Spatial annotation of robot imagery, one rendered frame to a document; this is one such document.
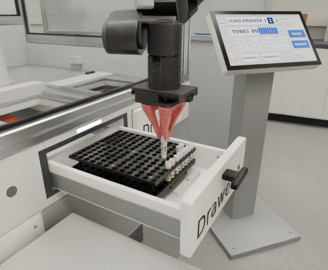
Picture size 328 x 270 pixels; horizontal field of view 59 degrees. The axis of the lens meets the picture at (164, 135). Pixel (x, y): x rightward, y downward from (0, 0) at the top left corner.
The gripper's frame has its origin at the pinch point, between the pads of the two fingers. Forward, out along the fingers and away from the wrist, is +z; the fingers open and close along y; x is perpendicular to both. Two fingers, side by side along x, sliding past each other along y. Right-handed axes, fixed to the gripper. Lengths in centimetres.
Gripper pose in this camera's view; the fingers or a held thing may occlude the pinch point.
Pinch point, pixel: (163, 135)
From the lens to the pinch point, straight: 53.9
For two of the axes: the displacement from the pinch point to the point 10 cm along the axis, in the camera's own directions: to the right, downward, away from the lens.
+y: -8.6, -2.1, 4.7
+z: -0.1, 9.2, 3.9
